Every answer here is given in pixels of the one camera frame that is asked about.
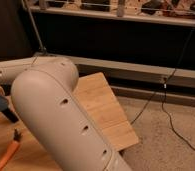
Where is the black rectangular stapler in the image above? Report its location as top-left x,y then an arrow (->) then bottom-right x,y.
2,108 -> 18,123

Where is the cluttered background shelf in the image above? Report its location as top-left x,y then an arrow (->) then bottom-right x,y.
24,0 -> 195,27

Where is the black floor cable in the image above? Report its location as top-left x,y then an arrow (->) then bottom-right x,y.
129,26 -> 195,171

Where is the orange toy carrot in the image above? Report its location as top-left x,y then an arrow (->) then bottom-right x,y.
0,129 -> 22,171

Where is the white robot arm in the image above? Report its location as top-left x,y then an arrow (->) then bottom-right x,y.
0,57 -> 132,171

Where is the thin metal pole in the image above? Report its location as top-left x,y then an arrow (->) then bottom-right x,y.
24,0 -> 46,55

